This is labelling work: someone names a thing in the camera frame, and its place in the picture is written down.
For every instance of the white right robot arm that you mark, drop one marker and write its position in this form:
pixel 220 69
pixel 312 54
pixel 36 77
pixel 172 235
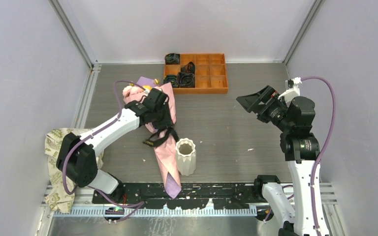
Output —
pixel 301 149

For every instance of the patterned cream cloth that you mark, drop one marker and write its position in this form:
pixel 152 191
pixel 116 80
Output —
pixel 58 199

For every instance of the orange compartment tray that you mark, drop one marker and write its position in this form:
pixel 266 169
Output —
pixel 210 75

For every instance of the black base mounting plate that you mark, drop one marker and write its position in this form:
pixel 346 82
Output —
pixel 224 195

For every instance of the pink flower bouquet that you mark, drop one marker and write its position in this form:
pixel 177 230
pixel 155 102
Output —
pixel 166 152

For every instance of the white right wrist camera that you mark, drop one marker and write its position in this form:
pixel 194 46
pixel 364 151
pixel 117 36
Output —
pixel 292 90

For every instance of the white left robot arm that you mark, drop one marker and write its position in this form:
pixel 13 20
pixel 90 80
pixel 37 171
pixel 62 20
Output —
pixel 77 156

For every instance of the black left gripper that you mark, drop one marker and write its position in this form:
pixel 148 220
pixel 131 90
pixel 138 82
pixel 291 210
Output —
pixel 167 120

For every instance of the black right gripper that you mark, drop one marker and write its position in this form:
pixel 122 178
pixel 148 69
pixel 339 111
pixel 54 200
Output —
pixel 251 103

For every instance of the black ribbon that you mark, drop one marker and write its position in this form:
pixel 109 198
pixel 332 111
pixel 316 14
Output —
pixel 160 137

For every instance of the white ribbed ceramic vase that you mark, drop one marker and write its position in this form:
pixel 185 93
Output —
pixel 186 156

